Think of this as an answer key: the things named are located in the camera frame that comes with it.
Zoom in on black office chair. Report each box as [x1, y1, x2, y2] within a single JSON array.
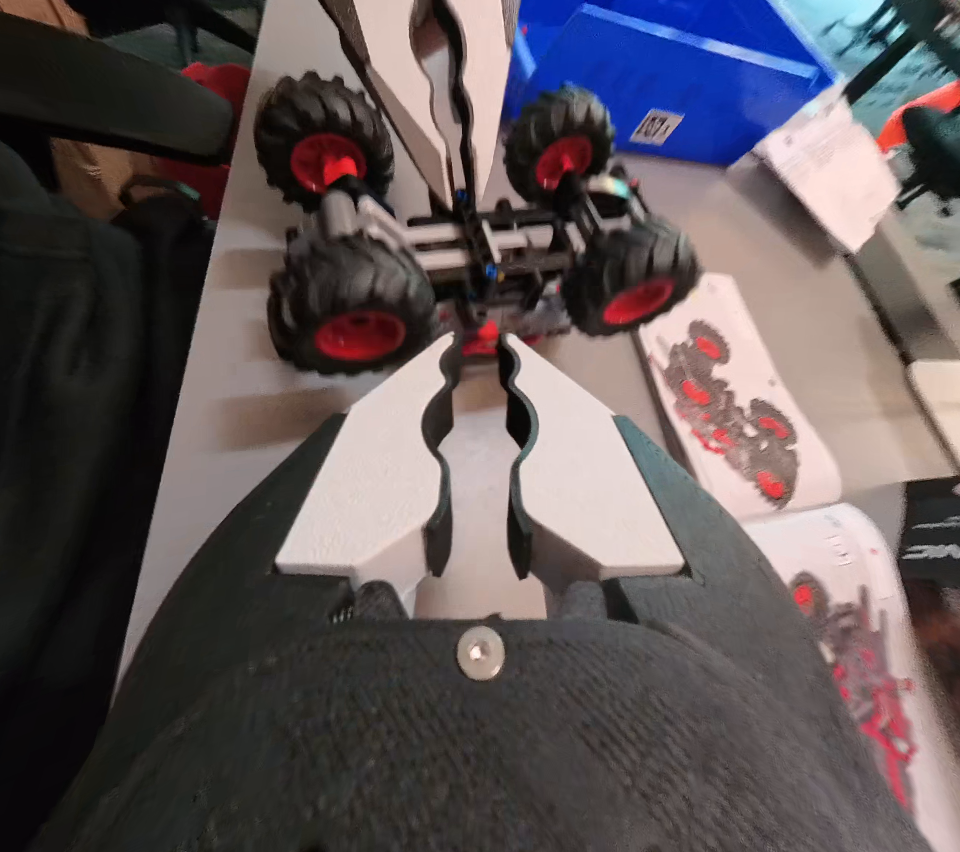
[[876, 83, 960, 217]]

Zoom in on blue labelled plastic bin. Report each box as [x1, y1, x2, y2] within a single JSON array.
[[502, 0, 840, 167]]

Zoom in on white paper bag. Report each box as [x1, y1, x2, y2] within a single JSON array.
[[752, 93, 903, 255]]

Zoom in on black chair armrest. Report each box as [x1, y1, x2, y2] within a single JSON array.
[[0, 12, 235, 168]]

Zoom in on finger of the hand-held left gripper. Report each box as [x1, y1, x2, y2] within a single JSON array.
[[437, 0, 516, 195], [335, 0, 456, 208]]

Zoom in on white instruction booklet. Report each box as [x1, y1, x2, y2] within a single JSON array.
[[633, 271, 925, 840]]

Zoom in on black toy set box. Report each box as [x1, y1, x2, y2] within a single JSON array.
[[896, 477, 960, 705]]

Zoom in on person's black clothing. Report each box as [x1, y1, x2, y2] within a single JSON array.
[[0, 140, 220, 834]]

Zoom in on black red toy monster truck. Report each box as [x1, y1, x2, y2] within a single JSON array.
[[253, 72, 702, 375]]

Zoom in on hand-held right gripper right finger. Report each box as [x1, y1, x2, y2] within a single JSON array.
[[496, 333, 687, 594]]

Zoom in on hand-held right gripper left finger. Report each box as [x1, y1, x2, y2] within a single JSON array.
[[274, 333, 462, 594]]

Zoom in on grey desk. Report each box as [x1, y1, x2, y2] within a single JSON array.
[[112, 0, 960, 718]]

